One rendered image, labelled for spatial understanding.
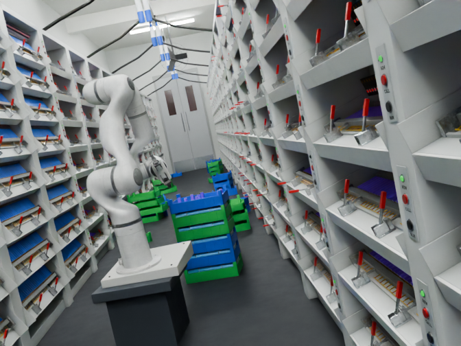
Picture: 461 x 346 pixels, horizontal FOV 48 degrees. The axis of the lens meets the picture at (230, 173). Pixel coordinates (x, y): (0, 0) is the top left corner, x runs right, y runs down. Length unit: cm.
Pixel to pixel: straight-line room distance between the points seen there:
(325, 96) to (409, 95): 70
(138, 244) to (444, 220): 147
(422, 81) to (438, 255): 27
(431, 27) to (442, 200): 27
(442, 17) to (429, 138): 21
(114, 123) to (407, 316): 139
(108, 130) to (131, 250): 49
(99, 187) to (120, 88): 40
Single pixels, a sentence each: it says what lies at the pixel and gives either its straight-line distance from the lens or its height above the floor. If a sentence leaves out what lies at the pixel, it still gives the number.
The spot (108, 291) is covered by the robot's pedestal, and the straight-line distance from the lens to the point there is 209.
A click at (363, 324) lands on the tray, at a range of 162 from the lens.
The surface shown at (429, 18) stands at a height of 89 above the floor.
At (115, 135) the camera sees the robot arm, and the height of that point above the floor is 86.
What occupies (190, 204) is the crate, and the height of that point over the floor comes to 44.
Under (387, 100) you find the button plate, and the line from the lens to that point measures 86.
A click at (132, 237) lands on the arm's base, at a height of 45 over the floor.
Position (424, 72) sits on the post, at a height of 83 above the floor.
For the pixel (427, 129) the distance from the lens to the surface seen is 83.
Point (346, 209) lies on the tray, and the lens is 135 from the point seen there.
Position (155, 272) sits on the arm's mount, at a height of 31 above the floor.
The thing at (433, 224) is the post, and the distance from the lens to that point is 85.
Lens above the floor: 81
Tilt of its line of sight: 5 degrees down
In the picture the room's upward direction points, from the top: 12 degrees counter-clockwise
